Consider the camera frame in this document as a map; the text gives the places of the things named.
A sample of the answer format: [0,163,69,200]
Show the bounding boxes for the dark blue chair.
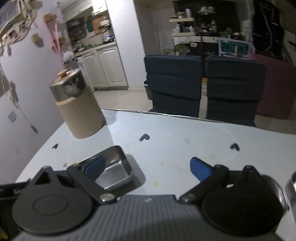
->
[144,55,202,118]
[206,56,266,127]

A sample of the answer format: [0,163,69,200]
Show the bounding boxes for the wooden wall decoration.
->
[1,1,43,56]

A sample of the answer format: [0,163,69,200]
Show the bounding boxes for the dark blue chair left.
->
[144,55,202,118]

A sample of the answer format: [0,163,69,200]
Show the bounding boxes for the beige canister with steel lid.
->
[50,68,105,138]

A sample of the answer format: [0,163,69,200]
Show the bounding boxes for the black vest on hanger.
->
[251,1,295,64]

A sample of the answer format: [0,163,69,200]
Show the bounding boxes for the maroon chair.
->
[247,53,295,120]

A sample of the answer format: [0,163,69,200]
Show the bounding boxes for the dark blue chair right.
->
[206,56,266,127]

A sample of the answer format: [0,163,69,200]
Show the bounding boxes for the white kitchen cabinets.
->
[76,42,128,90]

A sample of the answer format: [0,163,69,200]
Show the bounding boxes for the teal POIZON box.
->
[217,38,255,58]

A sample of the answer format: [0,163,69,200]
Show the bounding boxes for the cluttered storage shelf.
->
[169,1,247,57]

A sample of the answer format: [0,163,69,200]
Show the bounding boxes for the rectangular steel tray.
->
[285,171,296,220]
[92,146,133,191]

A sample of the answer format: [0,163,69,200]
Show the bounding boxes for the black trash bin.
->
[143,80,152,100]

